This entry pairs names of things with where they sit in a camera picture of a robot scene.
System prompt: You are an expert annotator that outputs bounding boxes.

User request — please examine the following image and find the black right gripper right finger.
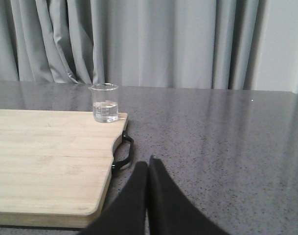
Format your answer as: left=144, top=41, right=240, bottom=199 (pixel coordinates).
left=148, top=157, right=227, bottom=235

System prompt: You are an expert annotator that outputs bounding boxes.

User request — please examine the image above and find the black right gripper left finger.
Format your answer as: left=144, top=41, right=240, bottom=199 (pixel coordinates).
left=79, top=162, right=148, bottom=235

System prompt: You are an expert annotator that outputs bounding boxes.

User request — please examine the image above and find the small glass beaker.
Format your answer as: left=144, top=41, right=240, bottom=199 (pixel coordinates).
left=89, top=83, right=118, bottom=123

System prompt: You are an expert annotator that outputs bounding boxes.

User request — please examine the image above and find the bamboo cutting board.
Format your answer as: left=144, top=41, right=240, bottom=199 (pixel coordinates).
left=0, top=109, right=128, bottom=228

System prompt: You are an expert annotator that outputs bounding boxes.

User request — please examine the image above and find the grey curtain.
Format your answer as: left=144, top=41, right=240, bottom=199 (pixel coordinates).
left=0, top=0, right=298, bottom=94

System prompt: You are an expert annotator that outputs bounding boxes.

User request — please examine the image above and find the black cutting board handle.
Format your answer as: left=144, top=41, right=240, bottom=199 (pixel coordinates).
left=111, top=130, right=134, bottom=175

